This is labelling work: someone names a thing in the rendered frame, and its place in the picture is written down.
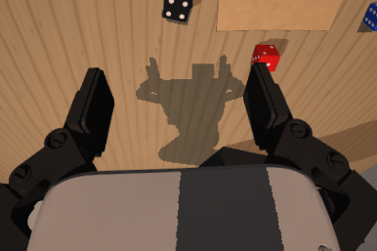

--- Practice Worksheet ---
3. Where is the blue die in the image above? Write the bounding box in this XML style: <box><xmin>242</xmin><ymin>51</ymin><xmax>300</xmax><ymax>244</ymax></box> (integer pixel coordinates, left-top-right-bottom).
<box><xmin>363</xmin><ymin>3</ymin><xmax>377</xmax><ymax>31</ymax></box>

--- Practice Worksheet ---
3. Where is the red die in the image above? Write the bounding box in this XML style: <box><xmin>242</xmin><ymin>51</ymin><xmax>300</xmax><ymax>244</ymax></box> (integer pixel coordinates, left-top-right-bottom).
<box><xmin>252</xmin><ymin>45</ymin><xmax>280</xmax><ymax>71</ymax></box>

